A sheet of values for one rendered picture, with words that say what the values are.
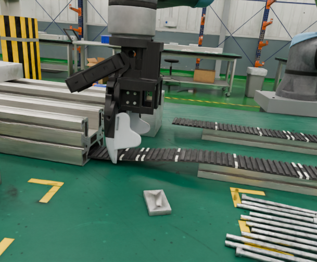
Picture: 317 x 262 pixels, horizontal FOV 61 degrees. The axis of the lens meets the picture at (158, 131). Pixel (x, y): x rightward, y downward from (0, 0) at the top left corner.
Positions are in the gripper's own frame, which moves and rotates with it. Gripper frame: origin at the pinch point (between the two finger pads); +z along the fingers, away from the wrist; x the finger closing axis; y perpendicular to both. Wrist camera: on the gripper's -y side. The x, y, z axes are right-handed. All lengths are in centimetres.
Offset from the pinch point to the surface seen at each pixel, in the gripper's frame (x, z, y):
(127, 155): -1.4, 0.3, 2.5
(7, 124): -5.0, -4.1, -18.5
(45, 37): 469, -2, -313
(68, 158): -5.0, 0.7, -7.0
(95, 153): -0.8, 1.1, -3.9
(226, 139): 16.9, 1.1, 21.3
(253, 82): 501, 52, 104
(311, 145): 16.9, 0.1, 39.6
